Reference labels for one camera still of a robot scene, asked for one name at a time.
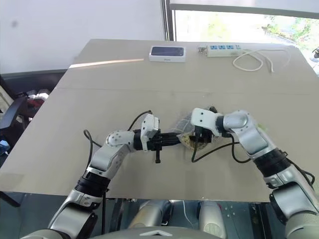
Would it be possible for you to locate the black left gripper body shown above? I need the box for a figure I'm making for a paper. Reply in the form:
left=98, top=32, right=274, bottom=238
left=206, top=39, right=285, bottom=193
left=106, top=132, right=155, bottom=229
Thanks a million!
left=146, top=132, right=165, bottom=164

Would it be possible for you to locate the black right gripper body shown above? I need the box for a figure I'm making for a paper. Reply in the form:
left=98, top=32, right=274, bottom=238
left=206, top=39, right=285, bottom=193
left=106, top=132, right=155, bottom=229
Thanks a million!
left=193, top=125, right=215, bottom=144

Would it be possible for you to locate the silver rounded robot leg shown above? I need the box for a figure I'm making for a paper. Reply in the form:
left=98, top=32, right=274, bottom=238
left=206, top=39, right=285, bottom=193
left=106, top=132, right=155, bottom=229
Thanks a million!
left=198, top=200, right=228, bottom=239
left=128, top=199, right=173, bottom=230

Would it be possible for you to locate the white phone box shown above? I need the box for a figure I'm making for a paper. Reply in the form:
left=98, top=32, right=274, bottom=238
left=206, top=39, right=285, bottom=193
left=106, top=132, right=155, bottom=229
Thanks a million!
left=149, top=45, right=187, bottom=63

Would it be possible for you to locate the white power strip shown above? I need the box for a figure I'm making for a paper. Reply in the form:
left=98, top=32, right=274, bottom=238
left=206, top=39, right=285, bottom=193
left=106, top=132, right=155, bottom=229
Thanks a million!
left=206, top=44, right=243, bottom=58

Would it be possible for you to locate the grey robot torso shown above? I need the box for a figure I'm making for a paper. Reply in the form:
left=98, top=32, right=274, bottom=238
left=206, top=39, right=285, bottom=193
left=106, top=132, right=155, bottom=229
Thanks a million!
left=88, top=225, right=216, bottom=239

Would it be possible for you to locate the red and white clutter pile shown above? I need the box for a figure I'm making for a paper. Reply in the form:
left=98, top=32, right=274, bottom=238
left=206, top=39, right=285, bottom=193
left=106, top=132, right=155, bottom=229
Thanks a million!
left=24, top=87, right=51, bottom=111

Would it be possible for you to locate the black office chair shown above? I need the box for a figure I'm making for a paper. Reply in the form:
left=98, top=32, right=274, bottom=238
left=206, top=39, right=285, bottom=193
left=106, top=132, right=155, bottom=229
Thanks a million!
left=0, top=74, right=28, bottom=208

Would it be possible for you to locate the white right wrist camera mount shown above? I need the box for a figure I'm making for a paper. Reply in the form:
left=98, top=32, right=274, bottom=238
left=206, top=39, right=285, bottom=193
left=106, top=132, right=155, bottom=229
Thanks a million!
left=190, top=107, right=223, bottom=137

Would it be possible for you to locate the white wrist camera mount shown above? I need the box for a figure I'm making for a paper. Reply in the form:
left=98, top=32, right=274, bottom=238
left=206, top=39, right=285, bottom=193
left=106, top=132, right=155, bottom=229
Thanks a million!
left=190, top=107, right=223, bottom=137
left=140, top=114, right=160, bottom=151

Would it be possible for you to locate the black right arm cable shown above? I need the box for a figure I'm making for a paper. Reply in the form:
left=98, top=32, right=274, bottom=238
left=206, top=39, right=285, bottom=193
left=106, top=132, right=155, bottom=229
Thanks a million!
left=191, top=134, right=250, bottom=164

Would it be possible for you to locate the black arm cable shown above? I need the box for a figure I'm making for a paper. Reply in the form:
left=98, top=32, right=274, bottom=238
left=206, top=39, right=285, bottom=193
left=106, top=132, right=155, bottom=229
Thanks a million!
left=83, top=109, right=153, bottom=236
left=191, top=134, right=250, bottom=164

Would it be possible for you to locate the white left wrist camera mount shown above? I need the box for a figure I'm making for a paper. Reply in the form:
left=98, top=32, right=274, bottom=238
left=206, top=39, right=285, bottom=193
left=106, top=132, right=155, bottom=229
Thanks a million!
left=140, top=114, right=160, bottom=151

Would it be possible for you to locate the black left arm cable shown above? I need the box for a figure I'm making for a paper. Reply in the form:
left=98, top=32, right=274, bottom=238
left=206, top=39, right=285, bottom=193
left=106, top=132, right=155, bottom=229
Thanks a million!
left=83, top=109, right=153, bottom=236

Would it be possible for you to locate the white power cord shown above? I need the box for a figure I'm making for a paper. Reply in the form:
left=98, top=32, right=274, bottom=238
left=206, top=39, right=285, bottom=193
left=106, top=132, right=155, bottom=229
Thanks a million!
left=233, top=46, right=293, bottom=74

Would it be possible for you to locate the dark window frame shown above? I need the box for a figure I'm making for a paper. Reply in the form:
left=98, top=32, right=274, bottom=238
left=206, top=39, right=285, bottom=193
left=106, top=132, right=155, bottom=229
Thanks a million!
left=160, top=0, right=319, bottom=42

